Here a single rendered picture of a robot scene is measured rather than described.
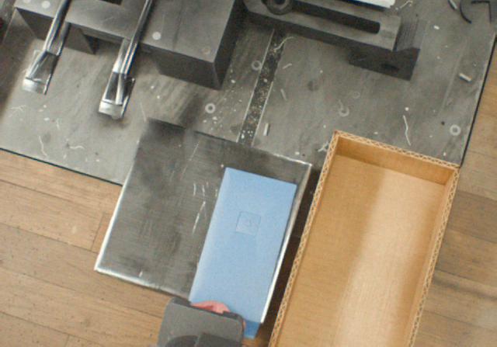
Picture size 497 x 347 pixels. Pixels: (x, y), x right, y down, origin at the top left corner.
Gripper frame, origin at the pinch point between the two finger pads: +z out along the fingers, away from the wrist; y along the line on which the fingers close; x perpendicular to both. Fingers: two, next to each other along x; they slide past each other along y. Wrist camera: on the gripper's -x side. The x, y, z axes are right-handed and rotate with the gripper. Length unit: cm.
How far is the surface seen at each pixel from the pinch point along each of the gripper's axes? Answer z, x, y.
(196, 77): 12.4, 8.0, 19.2
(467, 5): 20.7, -16.3, 31.4
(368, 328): 4.2, -14.2, 1.6
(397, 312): 5.2, -16.5, 3.6
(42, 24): 10.8, 23.7, 20.9
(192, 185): 7.7, 5.4, 9.8
